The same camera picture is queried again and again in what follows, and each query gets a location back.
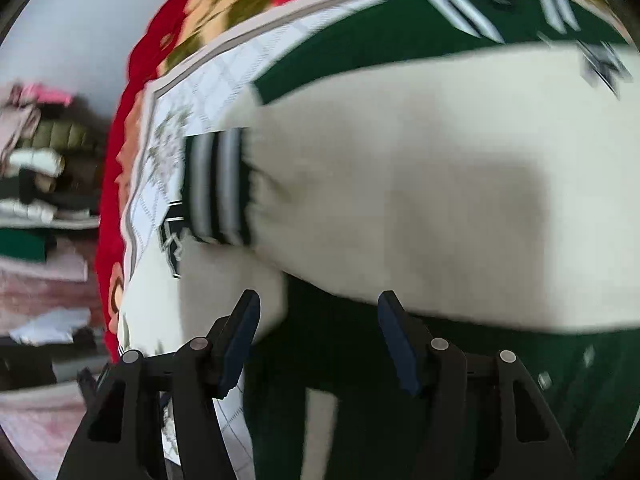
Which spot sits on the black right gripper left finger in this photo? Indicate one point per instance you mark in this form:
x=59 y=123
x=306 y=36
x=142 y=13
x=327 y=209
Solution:
x=119 y=436

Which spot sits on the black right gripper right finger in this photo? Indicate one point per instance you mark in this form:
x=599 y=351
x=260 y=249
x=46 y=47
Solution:
x=450 y=399

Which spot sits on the green and cream varsity jacket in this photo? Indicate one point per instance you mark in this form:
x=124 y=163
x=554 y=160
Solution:
x=396 y=179

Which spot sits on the stack of folded clothes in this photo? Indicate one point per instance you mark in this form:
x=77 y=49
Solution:
x=51 y=171

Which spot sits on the pink patterned shelf cover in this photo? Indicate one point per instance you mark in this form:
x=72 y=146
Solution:
x=39 y=412

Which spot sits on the white cloth on shelf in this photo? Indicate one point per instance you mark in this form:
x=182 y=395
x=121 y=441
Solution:
x=57 y=326

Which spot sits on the white quilted bed sheet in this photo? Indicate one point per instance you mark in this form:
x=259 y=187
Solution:
x=318 y=398

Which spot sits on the red floral blanket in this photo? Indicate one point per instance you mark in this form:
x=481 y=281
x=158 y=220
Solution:
x=150 y=50

